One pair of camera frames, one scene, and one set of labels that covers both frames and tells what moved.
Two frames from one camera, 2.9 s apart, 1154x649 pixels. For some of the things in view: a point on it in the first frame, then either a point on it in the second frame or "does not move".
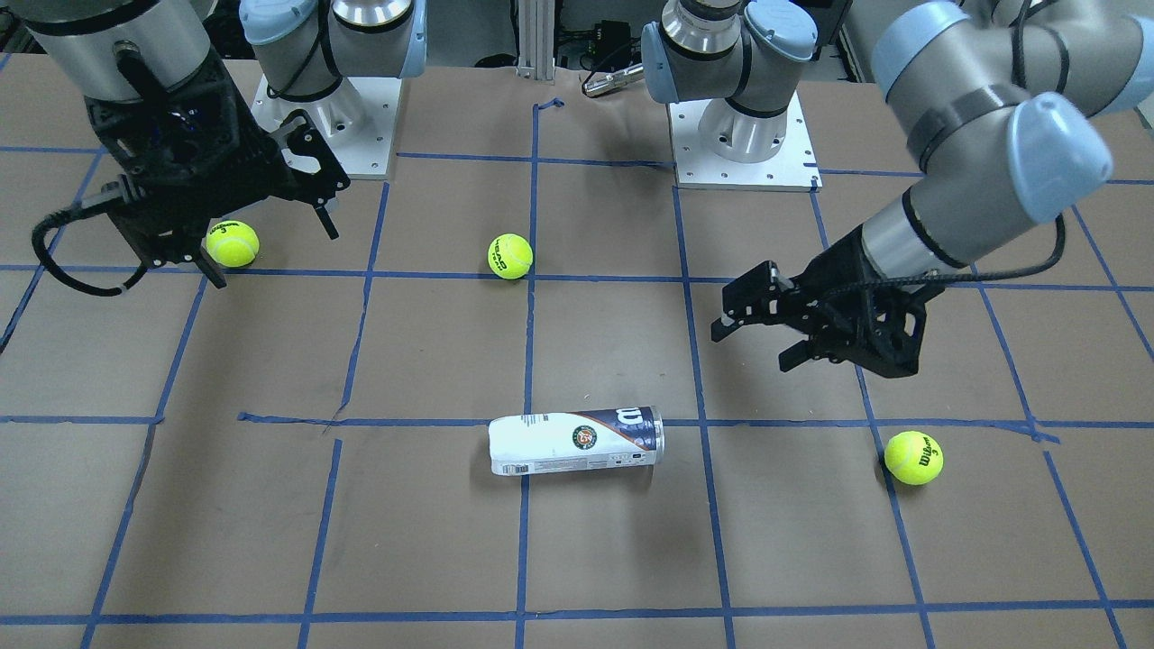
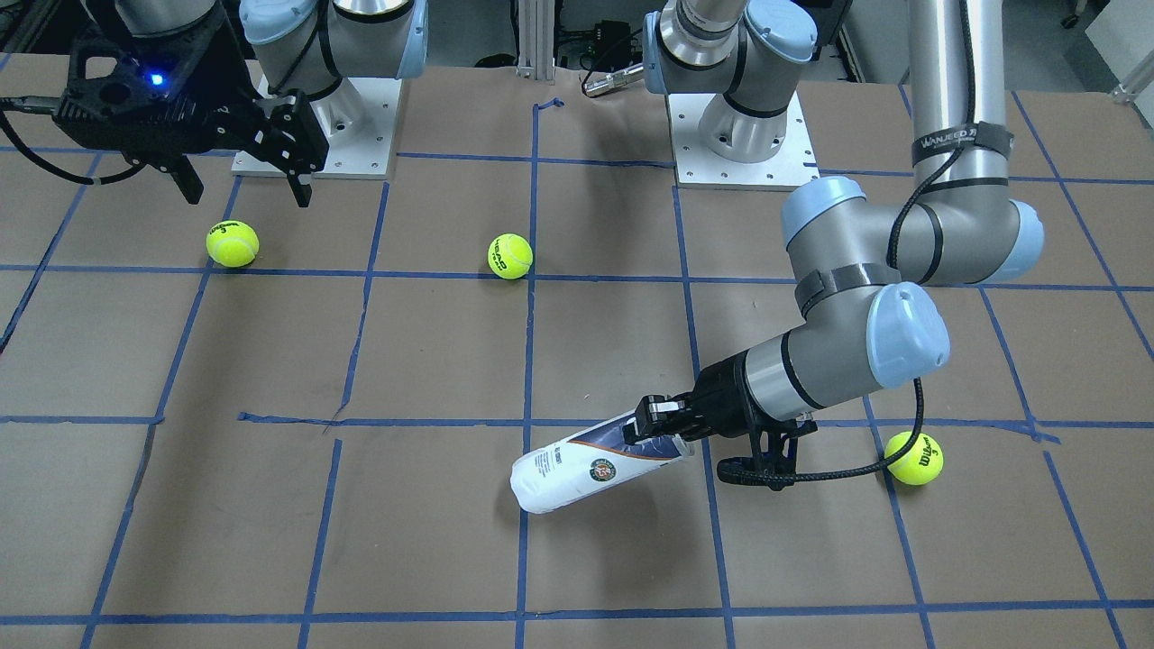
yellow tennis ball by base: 233,243 does not move
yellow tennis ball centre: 510,256 does not move
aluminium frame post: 536,24 does not move
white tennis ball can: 575,441 to 560,471
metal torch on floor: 613,79 does not move
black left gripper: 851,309 to 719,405
